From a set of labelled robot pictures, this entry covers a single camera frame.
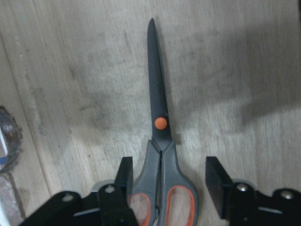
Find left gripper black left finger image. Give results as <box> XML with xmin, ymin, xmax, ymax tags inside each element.
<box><xmin>21</xmin><ymin>157</ymin><xmax>138</xmax><ymax>226</ymax></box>

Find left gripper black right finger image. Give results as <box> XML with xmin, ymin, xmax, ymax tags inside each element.
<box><xmin>206</xmin><ymin>156</ymin><xmax>301</xmax><ymax>226</ymax></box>

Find grey orange scissors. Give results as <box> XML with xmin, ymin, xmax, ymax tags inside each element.
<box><xmin>133</xmin><ymin>19</ymin><xmax>198</xmax><ymax>226</ymax></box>

